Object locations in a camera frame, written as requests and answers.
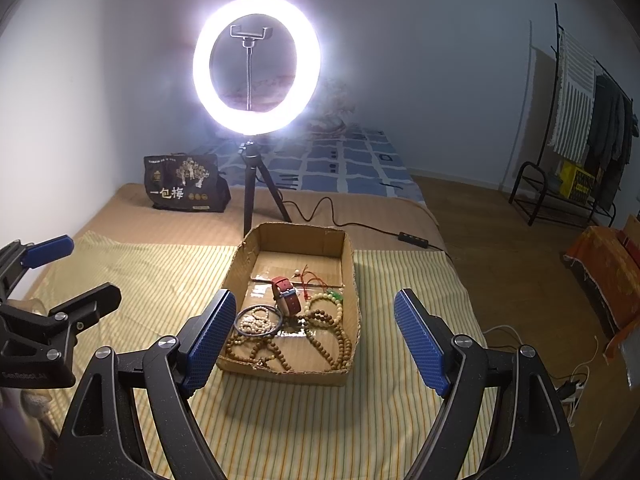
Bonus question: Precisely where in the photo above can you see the dark hanging clothes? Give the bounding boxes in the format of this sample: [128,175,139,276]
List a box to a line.
[584,75,639,210]

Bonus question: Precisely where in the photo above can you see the white striped towel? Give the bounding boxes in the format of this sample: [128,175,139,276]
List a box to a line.
[548,29,597,165]

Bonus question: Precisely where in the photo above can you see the white power strip cables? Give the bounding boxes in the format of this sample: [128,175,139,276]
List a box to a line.
[482,324,601,421]

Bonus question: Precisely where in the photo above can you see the brown wooden bead necklace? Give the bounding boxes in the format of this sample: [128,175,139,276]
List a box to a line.
[223,309,355,373]

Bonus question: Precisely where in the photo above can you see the black power cable with switch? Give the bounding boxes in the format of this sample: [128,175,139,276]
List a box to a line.
[280,196,446,252]

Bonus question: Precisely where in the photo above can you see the yellow striped cloth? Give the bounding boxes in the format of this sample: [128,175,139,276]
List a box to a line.
[29,230,499,480]

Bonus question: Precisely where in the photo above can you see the dark blue bangle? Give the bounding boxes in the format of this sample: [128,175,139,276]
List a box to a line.
[233,304,283,338]

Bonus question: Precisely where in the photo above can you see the white ring light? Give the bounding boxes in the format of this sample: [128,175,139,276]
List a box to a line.
[192,0,322,136]

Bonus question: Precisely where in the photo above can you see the blue patterned bedding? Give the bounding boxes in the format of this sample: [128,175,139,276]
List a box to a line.
[202,116,425,205]

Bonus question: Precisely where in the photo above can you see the black snack bag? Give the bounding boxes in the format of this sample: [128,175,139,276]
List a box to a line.
[143,153,231,212]

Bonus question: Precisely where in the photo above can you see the black tripod stand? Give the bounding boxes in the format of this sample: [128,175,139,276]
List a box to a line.
[239,141,292,236]

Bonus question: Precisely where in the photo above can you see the open cardboard box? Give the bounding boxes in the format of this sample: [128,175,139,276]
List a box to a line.
[217,223,360,387]

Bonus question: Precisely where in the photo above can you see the pale bead bracelet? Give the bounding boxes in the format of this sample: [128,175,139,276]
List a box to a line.
[307,290,346,328]

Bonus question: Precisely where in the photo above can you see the black clothes rack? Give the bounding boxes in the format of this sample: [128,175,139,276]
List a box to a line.
[509,12,639,228]

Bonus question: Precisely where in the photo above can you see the tan bed sheet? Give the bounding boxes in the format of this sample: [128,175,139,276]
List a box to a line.
[53,183,446,250]

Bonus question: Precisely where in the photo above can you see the yellow black box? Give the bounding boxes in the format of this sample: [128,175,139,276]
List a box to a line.
[558,160,594,205]

